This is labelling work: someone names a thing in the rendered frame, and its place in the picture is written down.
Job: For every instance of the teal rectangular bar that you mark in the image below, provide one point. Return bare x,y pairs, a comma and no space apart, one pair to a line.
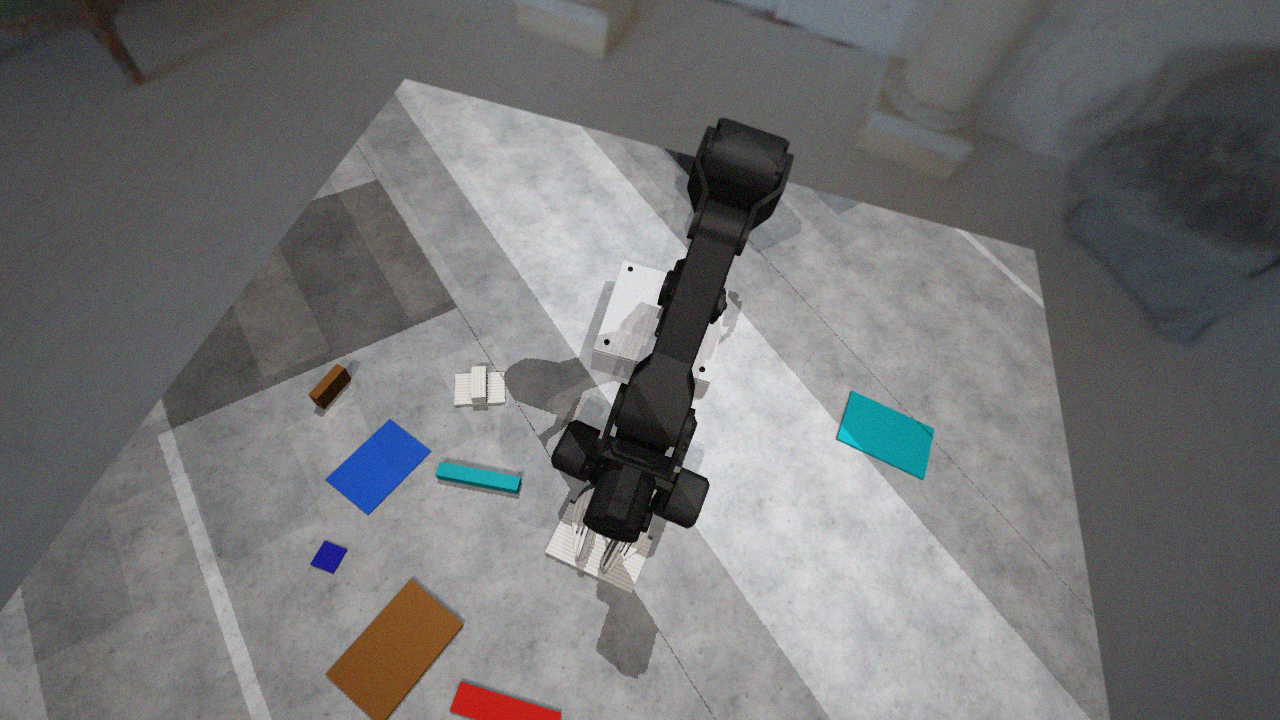
478,478

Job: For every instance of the teal flat plate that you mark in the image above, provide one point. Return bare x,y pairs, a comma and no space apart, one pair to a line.
886,435

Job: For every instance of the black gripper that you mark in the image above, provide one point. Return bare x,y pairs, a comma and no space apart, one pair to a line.
679,501

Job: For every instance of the brown rectangular block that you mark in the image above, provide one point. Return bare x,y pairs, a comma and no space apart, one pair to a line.
330,386

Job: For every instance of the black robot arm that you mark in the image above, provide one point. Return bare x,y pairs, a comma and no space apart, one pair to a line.
738,177

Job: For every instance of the brown rectangular plate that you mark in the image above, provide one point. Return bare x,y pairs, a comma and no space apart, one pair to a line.
380,668

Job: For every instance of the blue flat rectangular plate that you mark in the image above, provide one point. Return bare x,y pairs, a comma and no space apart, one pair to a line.
329,557
373,471

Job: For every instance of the red flat rectangular plate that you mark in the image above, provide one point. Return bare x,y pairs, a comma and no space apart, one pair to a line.
481,704

